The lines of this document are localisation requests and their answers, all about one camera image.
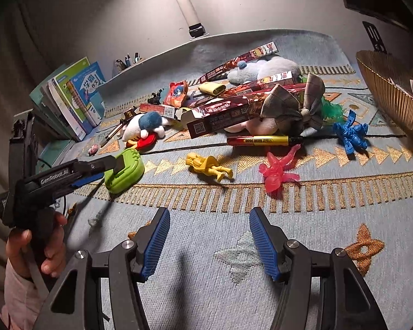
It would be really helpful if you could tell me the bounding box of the row of books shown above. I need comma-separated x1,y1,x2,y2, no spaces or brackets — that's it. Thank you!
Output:
29,57,107,142

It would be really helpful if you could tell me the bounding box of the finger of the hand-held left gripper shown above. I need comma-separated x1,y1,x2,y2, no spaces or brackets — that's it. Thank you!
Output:
74,154,125,179
70,173,106,189

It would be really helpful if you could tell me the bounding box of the white blue red plush toy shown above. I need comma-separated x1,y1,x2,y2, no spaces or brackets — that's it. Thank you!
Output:
121,111,166,152

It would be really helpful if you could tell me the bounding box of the golden ribbed basket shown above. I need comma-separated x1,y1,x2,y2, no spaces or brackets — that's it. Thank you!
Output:
355,50,413,145

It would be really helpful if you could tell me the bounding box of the yellow toy figure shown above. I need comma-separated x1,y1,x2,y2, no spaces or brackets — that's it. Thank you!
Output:
186,152,235,184

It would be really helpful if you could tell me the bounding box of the green dinosaur plush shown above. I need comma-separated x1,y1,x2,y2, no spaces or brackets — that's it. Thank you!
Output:
318,95,345,122

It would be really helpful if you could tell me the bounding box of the blue toy figure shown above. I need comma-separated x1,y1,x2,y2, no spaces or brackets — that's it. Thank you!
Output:
332,109,371,158

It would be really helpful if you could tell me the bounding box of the green clam-shaped case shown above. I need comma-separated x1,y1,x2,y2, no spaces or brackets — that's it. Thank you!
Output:
104,148,145,194

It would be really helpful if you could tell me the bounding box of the yellow rectangular case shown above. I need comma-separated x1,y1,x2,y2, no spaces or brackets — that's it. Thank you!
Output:
198,82,227,96

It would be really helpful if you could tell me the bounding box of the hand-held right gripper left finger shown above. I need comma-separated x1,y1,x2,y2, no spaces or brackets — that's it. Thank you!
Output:
38,207,171,330

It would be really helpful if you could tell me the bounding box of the grey plaid bow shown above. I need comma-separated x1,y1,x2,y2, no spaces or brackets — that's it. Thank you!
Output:
260,73,326,134

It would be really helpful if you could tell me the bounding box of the red yellow marker pen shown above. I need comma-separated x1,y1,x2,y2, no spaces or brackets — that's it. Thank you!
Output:
226,135,304,147

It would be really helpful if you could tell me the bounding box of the red cartoon printed bag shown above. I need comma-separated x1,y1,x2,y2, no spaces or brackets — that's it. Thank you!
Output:
163,80,189,109

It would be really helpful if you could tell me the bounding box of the pale pink plush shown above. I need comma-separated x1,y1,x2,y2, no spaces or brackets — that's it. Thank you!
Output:
223,120,279,135

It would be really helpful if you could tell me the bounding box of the long red snack box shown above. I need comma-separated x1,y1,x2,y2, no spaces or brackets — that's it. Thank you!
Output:
220,71,293,94
186,93,263,139
200,41,279,83

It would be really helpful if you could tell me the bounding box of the person's left hand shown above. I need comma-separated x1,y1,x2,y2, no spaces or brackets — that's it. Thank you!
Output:
6,212,68,281

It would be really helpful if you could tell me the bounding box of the pen holder with pens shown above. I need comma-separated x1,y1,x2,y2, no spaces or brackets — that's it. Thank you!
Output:
112,53,144,76

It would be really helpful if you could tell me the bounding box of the white desk lamp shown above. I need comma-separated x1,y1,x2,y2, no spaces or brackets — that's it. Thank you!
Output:
161,0,207,38

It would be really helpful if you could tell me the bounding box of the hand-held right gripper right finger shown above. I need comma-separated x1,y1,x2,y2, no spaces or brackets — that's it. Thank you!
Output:
249,207,389,330

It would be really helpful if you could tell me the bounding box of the person's left forearm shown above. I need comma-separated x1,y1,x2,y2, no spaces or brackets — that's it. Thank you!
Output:
0,259,50,330

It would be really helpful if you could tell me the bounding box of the black monitor stand bracket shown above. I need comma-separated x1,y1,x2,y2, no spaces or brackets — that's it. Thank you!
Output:
362,21,388,54

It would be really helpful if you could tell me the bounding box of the blue grey plush toy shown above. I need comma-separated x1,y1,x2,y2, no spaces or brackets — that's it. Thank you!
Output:
226,56,301,85

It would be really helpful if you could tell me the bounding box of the pink translucent toy figure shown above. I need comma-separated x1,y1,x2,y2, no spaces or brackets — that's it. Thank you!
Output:
259,143,302,193

